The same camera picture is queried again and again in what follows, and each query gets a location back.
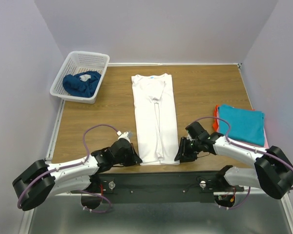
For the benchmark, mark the white skirting strip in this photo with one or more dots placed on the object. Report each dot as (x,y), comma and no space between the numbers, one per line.
(111,64)

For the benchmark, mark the orange folded t shirt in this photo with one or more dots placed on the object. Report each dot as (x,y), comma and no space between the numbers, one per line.
(215,124)

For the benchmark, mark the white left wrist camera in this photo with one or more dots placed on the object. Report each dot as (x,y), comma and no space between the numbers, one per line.
(125,135)

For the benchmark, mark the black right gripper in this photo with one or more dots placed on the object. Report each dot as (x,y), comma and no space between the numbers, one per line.
(185,156)

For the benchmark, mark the aluminium side rail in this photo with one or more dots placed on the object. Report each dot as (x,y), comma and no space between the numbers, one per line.
(53,139)

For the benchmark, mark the white t shirt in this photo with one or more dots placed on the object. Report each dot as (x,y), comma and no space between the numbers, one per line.
(155,116)

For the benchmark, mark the pink folded t shirt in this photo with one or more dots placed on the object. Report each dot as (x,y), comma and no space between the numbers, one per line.
(265,141)

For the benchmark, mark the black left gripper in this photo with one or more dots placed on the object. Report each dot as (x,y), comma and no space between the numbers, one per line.
(135,159)

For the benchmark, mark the white plastic laundry basket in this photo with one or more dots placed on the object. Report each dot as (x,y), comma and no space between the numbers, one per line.
(78,62)

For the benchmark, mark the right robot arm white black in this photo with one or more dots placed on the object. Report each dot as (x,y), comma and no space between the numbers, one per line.
(269,169)

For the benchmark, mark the dark blue t shirt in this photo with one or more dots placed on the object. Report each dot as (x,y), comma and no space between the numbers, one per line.
(82,85)

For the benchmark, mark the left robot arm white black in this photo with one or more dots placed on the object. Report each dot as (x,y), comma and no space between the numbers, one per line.
(41,180)

